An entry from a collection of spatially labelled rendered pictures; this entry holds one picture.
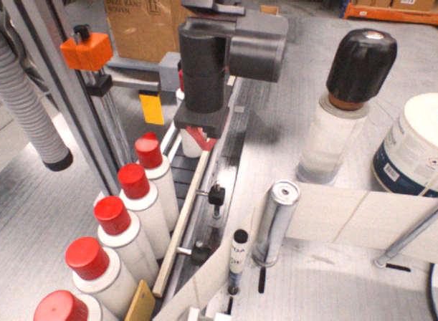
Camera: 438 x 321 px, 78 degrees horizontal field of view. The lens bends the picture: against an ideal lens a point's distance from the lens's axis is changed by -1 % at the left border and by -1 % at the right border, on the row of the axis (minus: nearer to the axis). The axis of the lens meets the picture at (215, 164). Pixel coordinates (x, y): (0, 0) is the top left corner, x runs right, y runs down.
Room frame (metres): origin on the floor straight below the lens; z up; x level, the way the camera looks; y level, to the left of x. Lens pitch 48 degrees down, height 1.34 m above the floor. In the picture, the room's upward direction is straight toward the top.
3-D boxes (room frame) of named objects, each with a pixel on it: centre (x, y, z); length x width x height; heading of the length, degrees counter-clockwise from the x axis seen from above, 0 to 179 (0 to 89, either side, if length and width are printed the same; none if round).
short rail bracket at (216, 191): (0.31, 0.00, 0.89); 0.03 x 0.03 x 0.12; 77
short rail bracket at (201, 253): (0.19, 0.04, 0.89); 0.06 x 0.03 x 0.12; 77
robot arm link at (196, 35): (0.33, 0.01, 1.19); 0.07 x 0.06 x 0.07; 73
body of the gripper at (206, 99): (0.33, 0.02, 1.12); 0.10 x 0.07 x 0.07; 167
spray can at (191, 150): (0.45, 0.05, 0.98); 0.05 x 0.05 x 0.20
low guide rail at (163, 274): (0.65, -0.03, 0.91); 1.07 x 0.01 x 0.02; 167
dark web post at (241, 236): (0.14, -0.03, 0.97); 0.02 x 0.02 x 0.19
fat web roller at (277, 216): (0.20, -0.09, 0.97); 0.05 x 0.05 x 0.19
